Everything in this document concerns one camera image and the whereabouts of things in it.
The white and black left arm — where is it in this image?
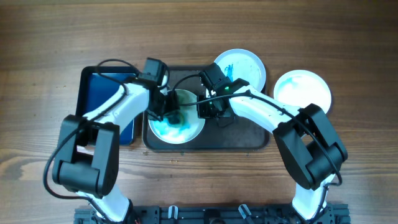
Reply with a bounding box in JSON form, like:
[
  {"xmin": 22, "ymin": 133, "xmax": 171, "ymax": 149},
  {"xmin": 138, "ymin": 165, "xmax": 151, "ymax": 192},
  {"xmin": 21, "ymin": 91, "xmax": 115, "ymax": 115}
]
[{"xmin": 43, "ymin": 58, "xmax": 170, "ymax": 223}]

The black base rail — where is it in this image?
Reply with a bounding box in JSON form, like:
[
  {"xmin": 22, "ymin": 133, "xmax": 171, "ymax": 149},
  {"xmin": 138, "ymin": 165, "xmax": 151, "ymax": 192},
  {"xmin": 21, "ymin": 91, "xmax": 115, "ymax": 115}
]
[{"xmin": 73, "ymin": 203, "xmax": 351, "ymax": 224}]

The dark brown serving tray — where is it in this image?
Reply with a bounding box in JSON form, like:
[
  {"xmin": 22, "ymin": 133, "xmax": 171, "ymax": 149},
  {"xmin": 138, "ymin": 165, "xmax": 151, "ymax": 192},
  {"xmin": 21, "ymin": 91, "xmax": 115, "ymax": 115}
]
[{"xmin": 142, "ymin": 63, "xmax": 269, "ymax": 152}]

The green and yellow sponge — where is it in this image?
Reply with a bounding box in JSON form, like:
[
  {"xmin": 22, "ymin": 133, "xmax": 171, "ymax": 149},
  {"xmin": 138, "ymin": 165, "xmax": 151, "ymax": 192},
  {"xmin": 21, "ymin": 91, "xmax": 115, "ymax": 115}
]
[{"xmin": 164, "ymin": 90, "xmax": 193, "ymax": 131}]

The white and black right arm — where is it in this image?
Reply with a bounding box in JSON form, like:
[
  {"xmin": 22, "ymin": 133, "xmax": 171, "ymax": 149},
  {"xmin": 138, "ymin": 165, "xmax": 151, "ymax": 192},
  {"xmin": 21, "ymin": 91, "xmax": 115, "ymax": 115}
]
[{"xmin": 197, "ymin": 63, "xmax": 348, "ymax": 223}]

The white plate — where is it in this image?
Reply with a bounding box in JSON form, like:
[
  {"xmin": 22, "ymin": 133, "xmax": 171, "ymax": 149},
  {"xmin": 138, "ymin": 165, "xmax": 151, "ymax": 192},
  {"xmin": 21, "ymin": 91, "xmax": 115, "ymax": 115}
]
[
  {"xmin": 273, "ymin": 70, "xmax": 332, "ymax": 113},
  {"xmin": 148, "ymin": 105, "xmax": 205, "ymax": 144},
  {"xmin": 214, "ymin": 49, "xmax": 266, "ymax": 91}
]

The black tray with blue water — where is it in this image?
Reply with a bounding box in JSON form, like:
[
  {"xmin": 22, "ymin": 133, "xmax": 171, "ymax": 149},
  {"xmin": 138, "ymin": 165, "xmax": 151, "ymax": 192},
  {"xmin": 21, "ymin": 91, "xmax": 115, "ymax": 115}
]
[{"xmin": 76, "ymin": 65, "xmax": 139, "ymax": 146}]

